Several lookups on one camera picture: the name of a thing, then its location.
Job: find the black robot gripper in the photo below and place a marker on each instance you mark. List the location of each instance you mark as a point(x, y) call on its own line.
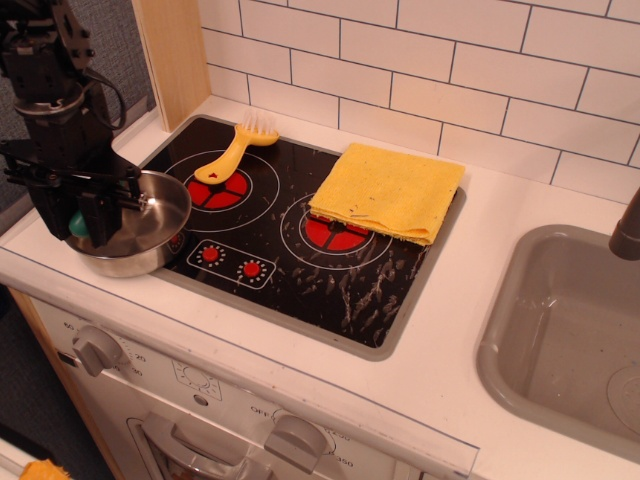
point(69, 155)

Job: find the green toy squash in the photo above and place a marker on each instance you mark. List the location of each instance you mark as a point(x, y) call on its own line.
point(77, 225)

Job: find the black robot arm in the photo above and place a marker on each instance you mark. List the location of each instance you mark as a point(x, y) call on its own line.
point(45, 53)

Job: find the silver metal pot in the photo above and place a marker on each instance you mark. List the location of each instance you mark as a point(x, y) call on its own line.
point(149, 238)

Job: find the red left stove knob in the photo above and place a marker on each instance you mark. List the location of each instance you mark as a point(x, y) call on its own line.
point(210, 254)

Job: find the red stove knob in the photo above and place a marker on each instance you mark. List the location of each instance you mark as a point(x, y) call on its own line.
point(210, 254)
point(252, 270)

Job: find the grey timer knob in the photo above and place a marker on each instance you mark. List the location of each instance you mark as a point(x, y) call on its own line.
point(96, 350)

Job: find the black toy stovetop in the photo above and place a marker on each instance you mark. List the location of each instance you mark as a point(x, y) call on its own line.
point(341, 285)

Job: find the red right stove knob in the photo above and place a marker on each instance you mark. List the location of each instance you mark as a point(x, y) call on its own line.
point(252, 270)

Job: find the yellow dish brush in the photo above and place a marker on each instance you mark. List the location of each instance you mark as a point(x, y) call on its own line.
point(256, 129)

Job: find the wooden side panel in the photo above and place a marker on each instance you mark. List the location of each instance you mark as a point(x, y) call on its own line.
point(174, 49)

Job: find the orange object bottom left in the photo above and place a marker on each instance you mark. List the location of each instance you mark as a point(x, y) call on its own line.
point(43, 470)

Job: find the grey oven temperature knob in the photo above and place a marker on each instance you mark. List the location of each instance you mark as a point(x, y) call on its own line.
point(297, 442)

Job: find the yellow folded cloth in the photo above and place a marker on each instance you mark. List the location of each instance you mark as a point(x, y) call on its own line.
point(401, 195)

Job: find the grey sink basin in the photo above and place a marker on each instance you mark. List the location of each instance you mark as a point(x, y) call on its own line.
point(561, 346)

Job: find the grey faucet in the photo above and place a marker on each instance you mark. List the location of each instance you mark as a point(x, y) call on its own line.
point(625, 239)

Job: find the grey oven door handle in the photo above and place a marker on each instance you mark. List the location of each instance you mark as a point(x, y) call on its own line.
point(177, 459)

